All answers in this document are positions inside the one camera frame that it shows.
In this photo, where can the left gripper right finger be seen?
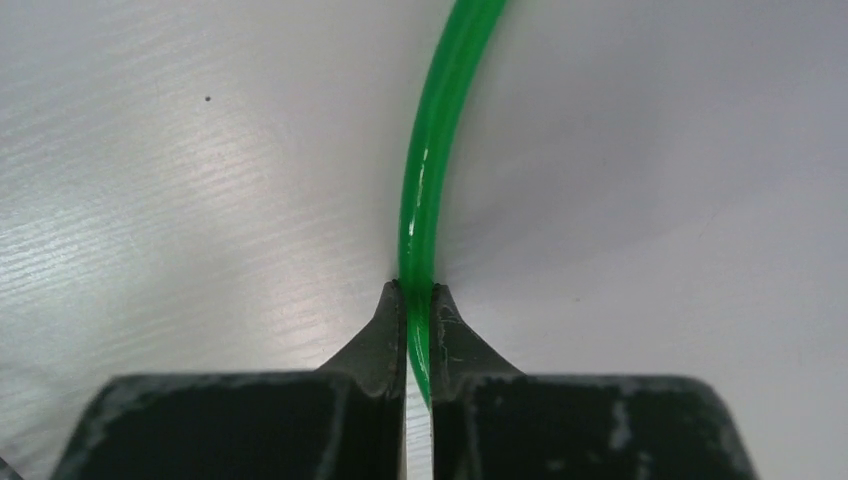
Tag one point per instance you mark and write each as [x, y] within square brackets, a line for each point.
[494, 421]

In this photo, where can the green cable lock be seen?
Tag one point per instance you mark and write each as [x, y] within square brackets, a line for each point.
[453, 66]

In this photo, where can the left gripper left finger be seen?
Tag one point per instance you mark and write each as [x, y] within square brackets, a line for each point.
[342, 420]

